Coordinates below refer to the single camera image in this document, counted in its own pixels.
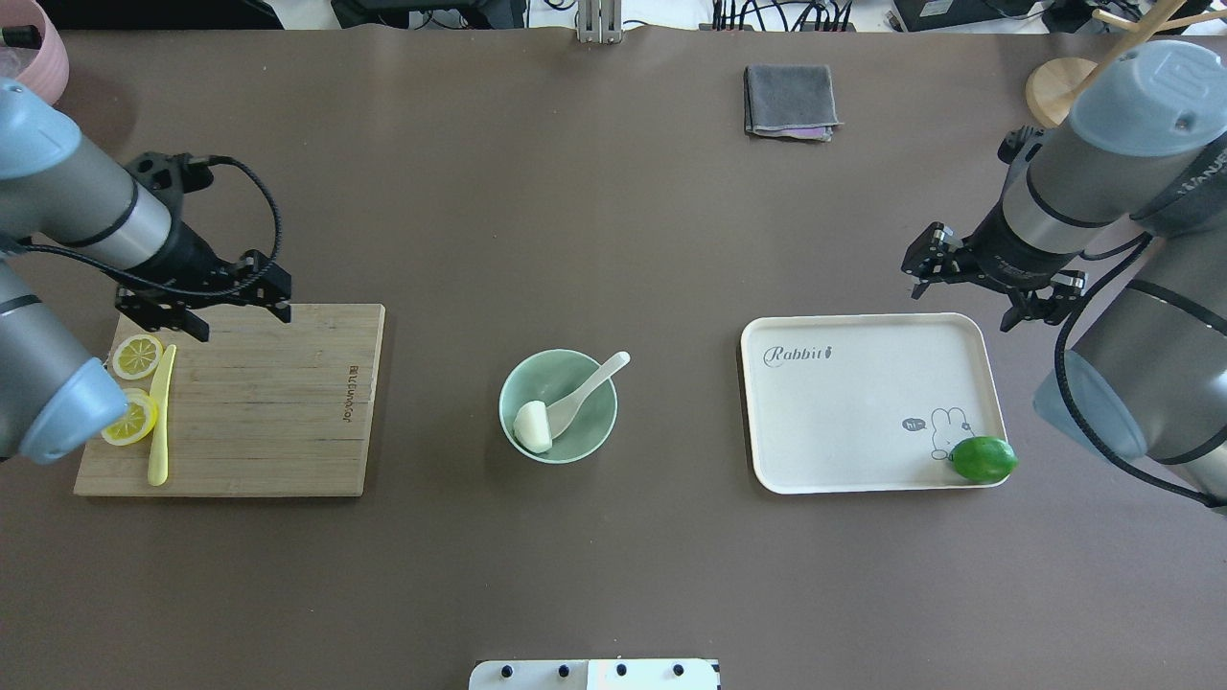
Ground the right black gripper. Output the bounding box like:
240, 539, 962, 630
901, 216, 1087, 333

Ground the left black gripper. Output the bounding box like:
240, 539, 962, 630
115, 223, 292, 343

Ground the white steamed bun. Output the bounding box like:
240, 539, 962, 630
513, 401, 553, 454

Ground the white ceramic spoon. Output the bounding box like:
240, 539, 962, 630
546, 351, 631, 440

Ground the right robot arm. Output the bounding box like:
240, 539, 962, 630
901, 41, 1226, 514

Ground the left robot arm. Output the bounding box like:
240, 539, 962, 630
1, 79, 292, 464

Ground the pink bowl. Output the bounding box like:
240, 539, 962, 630
1, 1, 70, 106

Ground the light green bowl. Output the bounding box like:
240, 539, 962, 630
498, 349, 618, 467

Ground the upper lemon slice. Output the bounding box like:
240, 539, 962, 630
108, 333, 164, 381

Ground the lemon slice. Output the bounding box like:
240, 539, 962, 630
101, 387, 160, 447
108, 333, 164, 381

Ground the yellow plastic knife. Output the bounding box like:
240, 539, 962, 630
148, 344, 178, 487

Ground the wooden cutting board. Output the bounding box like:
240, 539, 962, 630
74, 303, 385, 498

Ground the lower lemon slice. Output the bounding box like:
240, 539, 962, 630
101, 387, 160, 447

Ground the green lime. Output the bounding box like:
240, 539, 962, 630
948, 436, 1018, 485

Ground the wooden mug tree stand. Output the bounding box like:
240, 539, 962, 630
1025, 1, 1226, 126

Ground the cream rabbit tray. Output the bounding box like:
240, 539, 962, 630
740, 311, 1007, 495

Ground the folded grey cloth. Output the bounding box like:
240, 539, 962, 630
742, 64, 842, 142

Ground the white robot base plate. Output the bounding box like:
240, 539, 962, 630
467, 656, 721, 689

